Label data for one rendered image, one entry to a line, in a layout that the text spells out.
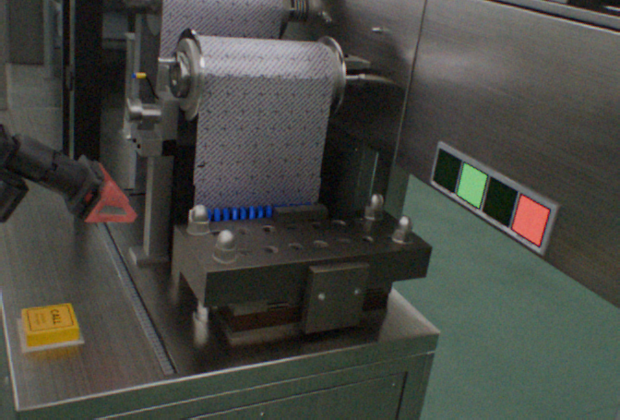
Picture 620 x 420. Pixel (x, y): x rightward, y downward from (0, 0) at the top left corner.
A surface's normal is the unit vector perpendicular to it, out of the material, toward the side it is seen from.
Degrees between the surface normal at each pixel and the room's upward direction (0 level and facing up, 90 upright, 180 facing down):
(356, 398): 90
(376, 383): 90
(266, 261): 0
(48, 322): 0
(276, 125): 90
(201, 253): 0
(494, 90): 90
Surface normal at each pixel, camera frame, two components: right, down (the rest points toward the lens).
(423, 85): -0.89, 0.05
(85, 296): 0.14, -0.92
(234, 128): 0.44, 0.38
